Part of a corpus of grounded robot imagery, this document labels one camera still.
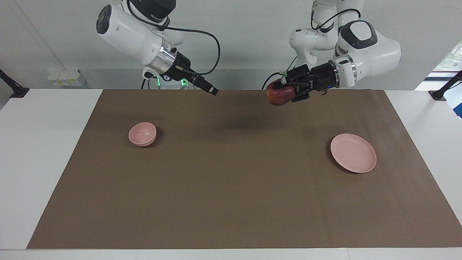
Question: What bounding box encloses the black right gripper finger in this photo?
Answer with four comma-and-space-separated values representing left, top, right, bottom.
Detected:
198, 77, 219, 93
195, 80, 218, 96

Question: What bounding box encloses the dark red apple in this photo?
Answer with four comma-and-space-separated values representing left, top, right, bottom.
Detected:
267, 85, 296, 107

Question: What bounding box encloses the pink bowl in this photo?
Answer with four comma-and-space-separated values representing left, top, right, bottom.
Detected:
128, 122, 157, 147

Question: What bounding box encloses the pink plate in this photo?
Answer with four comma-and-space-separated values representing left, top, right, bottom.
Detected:
330, 133, 377, 174

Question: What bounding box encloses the brown table mat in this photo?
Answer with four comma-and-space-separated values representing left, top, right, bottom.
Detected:
26, 89, 462, 250

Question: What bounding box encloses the black clamp stand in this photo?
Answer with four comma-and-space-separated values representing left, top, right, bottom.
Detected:
0, 69, 30, 99
428, 70, 462, 101

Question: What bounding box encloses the window with greenery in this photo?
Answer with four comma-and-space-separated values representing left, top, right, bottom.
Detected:
414, 39, 462, 91

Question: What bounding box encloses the blue white board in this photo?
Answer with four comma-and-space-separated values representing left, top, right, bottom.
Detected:
445, 95, 462, 119

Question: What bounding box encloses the black base cable bundle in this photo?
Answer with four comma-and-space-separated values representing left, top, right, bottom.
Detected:
262, 56, 298, 90

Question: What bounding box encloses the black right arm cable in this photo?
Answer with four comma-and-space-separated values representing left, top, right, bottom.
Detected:
126, 0, 221, 76

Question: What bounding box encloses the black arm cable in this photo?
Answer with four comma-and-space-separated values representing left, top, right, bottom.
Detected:
126, 0, 221, 76
310, 0, 362, 31

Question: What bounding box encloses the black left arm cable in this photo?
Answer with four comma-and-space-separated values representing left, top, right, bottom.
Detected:
310, 0, 362, 31

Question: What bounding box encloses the white wall socket box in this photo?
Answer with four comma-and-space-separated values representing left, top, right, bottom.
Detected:
47, 68, 87, 87

